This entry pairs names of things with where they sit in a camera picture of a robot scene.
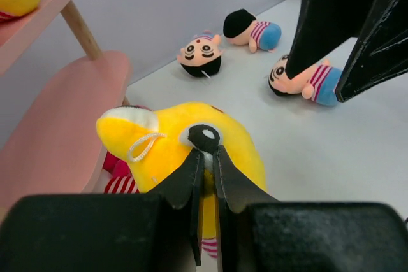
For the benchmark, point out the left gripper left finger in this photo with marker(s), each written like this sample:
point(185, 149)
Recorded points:
point(182, 192)

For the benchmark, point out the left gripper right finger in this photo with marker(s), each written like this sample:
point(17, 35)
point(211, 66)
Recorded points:
point(235, 193)

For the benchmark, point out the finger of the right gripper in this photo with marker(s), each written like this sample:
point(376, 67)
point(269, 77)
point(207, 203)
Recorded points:
point(322, 26)
point(380, 52)

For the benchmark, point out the bald peach boy doll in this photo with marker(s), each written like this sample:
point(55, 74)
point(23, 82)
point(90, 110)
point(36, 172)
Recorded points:
point(317, 83)

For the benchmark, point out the face-down black-haired boy doll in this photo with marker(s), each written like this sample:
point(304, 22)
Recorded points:
point(242, 28)

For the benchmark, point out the face-up black-haired boy doll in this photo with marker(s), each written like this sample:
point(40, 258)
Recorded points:
point(202, 56)

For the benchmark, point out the pink three-tier wooden shelf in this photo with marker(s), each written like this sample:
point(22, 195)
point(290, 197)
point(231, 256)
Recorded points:
point(55, 147)

